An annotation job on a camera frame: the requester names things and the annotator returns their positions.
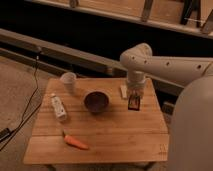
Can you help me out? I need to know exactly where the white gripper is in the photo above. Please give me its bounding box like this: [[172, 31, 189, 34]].
[[126, 70, 145, 99]]

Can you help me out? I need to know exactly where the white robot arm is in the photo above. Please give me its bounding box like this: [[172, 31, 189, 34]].
[[120, 43, 213, 171]]

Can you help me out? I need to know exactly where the white sponge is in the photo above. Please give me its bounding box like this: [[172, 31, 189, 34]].
[[120, 85, 127, 99]]

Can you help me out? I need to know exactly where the dark purple bowl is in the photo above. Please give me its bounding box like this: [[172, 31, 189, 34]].
[[84, 91, 109, 113]]

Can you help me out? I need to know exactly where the wooden table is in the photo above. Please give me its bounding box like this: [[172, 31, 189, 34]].
[[24, 78, 169, 164]]

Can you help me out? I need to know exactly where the white plastic cup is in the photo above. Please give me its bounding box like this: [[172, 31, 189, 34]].
[[60, 72, 76, 93]]

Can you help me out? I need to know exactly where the white bottle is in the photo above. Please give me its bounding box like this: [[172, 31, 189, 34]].
[[51, 93, 67, 122]]

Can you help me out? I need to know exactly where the orange carrot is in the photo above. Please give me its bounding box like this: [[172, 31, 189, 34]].
[[62, 132, 89, 150]]

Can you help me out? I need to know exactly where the black cable on floor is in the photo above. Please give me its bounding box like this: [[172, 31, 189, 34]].
[[0, 49, 43, 152]]

